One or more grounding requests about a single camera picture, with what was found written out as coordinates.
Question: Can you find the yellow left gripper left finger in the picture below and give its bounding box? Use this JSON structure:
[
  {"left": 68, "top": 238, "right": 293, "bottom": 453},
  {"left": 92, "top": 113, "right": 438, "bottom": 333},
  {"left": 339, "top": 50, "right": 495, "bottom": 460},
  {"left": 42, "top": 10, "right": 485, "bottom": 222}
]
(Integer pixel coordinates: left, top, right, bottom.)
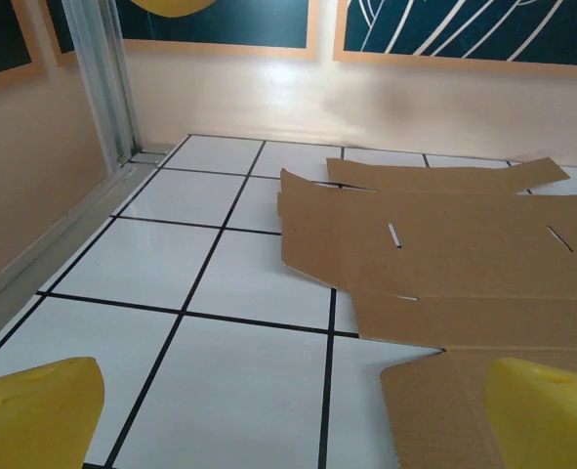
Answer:
[{"left": 0, "top": 356, "right": 106, "bottom": 469}]

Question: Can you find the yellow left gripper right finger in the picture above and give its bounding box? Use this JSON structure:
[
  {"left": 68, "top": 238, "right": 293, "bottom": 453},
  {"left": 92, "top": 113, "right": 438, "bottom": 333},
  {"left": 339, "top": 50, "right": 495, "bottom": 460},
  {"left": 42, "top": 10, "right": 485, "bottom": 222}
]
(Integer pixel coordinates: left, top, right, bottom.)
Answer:
[{"left": 482, "top": 357, "right": 577, "bottom": 469}]

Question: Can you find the brown cardboard paper box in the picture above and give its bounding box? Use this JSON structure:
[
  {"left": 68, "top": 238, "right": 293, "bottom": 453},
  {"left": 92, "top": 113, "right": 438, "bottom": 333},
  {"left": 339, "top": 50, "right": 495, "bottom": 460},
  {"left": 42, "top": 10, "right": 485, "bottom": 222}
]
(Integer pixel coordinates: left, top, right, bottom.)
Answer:
[{"left": 275, "top": 155, "right": 577, "bottom": 469}]

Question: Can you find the aluminium side rail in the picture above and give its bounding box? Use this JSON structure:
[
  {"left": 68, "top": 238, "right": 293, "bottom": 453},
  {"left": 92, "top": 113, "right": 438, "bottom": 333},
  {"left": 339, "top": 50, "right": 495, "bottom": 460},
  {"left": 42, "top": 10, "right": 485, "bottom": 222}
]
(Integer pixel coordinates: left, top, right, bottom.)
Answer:
[{"left": 0, "top": 150, "right": 165, "bottom": 338}]

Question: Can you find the aluminium frame post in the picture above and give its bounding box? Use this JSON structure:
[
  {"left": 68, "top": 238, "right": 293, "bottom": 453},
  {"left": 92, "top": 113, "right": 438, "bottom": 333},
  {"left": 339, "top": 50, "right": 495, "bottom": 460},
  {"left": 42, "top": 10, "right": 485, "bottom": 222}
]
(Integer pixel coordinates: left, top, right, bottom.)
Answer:
[{"left": 65, "top": 0, "right": 145, "bottom": 172}]

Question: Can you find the teal wall panel yellow oval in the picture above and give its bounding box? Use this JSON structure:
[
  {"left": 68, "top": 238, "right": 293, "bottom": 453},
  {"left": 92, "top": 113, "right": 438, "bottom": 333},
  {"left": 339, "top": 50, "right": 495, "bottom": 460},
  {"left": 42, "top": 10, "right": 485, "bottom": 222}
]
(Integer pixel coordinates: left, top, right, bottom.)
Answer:
[{"left": 114, "top": 0, "right": 318, "bottom": 61}]

